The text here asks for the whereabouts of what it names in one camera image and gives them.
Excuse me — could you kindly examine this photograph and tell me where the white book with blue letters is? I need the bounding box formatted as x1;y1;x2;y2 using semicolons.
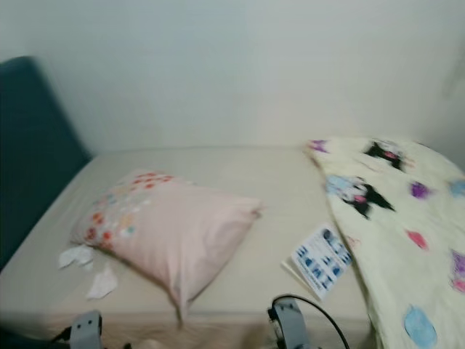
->
283;223;353;301

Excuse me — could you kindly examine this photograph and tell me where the beige mattress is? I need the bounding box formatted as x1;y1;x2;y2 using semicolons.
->
0;148;379;349

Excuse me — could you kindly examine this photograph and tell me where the pink dotted pillow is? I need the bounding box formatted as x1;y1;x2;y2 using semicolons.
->
71;169;264;324

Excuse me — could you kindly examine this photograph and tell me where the blue upholstered headboard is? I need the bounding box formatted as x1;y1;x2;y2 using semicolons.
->
0;56;94;270

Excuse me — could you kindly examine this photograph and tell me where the white tissue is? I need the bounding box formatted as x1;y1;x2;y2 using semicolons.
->
58;245;97;270
86;263;119;300

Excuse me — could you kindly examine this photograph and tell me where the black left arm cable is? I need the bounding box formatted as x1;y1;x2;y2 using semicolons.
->
51;327;73;344

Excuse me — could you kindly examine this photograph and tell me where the cream cartoon print duvet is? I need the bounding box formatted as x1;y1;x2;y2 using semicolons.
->
307;137;465;349

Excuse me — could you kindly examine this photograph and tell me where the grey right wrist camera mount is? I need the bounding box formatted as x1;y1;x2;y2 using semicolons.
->
267;298;313;349

